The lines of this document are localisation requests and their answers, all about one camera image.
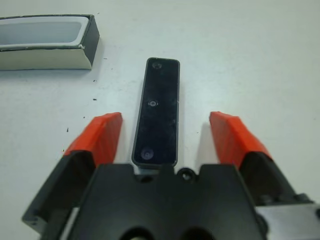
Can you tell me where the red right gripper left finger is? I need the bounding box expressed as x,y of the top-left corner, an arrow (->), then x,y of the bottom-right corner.
21,111 -> 124,227

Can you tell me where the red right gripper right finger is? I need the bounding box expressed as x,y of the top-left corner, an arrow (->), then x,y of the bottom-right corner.
209,111 -> 315,208

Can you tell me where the slim black camera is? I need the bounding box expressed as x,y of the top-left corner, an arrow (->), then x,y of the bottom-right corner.
131,57 -> 181,168

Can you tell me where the white box base black rim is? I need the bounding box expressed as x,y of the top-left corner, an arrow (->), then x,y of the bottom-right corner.
0,14 -> 101,71

